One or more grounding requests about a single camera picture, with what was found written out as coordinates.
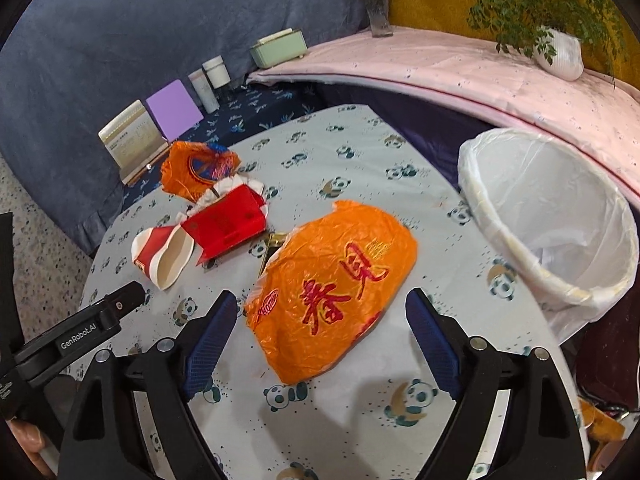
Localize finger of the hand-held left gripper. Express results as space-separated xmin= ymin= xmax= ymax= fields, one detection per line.
xmin=100 ymin=281 xmax=147 ymax=320

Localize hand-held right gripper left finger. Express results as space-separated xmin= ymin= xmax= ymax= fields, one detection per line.
xmin=59 ymin=290 xmax=239 ymax=480

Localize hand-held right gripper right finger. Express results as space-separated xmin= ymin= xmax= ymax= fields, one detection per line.
xmin=405 ymin=287 xmax=586 ymax=480

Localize orange plastic bag red print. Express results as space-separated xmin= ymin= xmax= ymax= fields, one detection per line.
xmin=243 ymin=200 xmax=418 ymax=385

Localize bin with white liner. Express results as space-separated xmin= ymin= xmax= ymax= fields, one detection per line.
xmin=457 ymin=127 xmax=640 ymax=346

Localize person's left hand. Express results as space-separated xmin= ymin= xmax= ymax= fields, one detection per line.
xmin=7 ymin=417 xmax=61 ymax=478

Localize crushed red white paper cup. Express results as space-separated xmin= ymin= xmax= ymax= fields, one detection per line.
xmin=131 ymin=225 xmax=195 ymax=291

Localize gold black box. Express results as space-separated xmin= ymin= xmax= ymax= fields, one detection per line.
xmin=257 ymin=231 xmax=288 ymax=276

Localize red cardboard box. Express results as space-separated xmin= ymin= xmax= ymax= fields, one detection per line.
xmin=180 ymin=183 xmax=271 ymax=266

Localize orange plastic bag blue print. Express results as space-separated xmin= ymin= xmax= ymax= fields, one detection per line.
xmin=161 ymin=141 xmax=241 ymax=201

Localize desk calendar on wooden stand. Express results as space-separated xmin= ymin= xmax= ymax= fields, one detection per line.
xmin=98 ymin=100 xmax=171 ymax=184

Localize orange object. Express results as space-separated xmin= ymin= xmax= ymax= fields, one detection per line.
xmin=577 ymin=395 xmax=626 ymax=471

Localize grey white bottle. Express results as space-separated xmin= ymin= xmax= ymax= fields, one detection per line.
xmin=188 ymin=70 xmax=221 ymax=113

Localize dark blue patterned cloth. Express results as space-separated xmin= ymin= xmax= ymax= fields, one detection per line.
xmin=120 ymin=82 xmax=326 ymax=211

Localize dark purple cloth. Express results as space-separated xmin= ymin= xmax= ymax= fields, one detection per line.
xmin=315 ymin=82 xmax=496 ymax=181

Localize white jar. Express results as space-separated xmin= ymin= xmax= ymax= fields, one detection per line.
xmin=202 ymin=57 xmax=232 ymax=101

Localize grey blue cushion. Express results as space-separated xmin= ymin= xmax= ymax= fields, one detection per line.
xmin=0 ymin=0 xmax=371 ymax=256

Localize pink blanket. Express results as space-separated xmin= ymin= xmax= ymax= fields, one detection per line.
xmin=246 ymin=25 xmax=640 ymax=211

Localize green tissue box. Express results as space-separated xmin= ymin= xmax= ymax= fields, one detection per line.
xmin=250 ymin=29 xmax=307 ymax=69

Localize green plant in white pot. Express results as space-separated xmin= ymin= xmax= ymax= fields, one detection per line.
xmin=467 ymin=0 xmax=631 ymax=91

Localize yellow cloth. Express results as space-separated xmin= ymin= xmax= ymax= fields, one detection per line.
xmin=387 ymin=0 xmax=640 ymax=91

